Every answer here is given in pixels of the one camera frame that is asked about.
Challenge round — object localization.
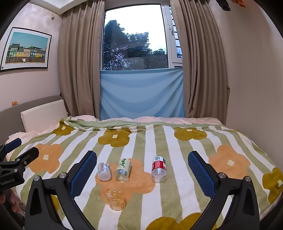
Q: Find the clear orange label cup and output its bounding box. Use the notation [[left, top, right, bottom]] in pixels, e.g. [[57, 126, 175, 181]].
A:
[[106, 187, 125, 211]]

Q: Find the blue white label cup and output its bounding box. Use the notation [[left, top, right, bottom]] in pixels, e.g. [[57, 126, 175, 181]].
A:
[[97, 162, 112, 182]]

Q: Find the green label clear cup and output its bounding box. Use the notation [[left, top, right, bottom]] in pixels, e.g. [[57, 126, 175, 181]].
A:
[[115, 158, 132, 183]]

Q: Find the red label clear cup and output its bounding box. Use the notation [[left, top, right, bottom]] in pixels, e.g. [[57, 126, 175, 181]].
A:
[[151, 156, 167, 183]]

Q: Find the left hand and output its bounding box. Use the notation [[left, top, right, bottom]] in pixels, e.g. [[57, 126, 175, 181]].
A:
[[0, 190, 21, 214]]

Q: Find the grey headboard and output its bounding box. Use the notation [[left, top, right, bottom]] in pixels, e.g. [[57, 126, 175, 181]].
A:
[[1, 95, 61, 144]]

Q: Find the cream pillow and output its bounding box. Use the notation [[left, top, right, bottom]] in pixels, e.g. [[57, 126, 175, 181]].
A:
[[21, 99, 68, 132]]

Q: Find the small orange object on headboard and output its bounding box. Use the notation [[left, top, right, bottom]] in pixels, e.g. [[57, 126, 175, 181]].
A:
[[11, 101, 19, 106]]

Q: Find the floral striped blanket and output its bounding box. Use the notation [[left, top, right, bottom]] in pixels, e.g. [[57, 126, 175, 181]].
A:
[[16, 124, 282, 229]]

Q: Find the framed houses picture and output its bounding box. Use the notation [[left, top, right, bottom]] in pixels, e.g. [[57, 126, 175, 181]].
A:
[[1, 27, 52, 72]]

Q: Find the blue window cloth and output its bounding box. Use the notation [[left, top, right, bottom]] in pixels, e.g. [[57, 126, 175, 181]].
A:
[[100, 68, 185, 120]]

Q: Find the left beige curtain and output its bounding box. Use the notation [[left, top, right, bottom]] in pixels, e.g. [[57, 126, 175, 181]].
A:
[[57, 1, 105, 118]]

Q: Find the beige curtain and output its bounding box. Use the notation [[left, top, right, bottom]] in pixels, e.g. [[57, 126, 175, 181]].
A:
[[57, 1, 105, 118], [170, 1, 230, 124]]

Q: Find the right beige curtain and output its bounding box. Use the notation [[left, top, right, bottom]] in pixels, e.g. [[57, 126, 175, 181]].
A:
[[170, 1, 230, 124]]

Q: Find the window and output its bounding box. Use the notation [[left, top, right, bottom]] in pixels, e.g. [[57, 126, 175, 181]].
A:
[[101, 1, 182, 71]]

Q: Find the black hanging item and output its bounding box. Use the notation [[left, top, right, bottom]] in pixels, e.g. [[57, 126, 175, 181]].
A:
[[216, 0, 231, 12]]

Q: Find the orange hanging item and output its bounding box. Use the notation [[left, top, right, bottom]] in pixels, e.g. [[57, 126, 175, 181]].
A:
[[231, 0, 246, 8]]

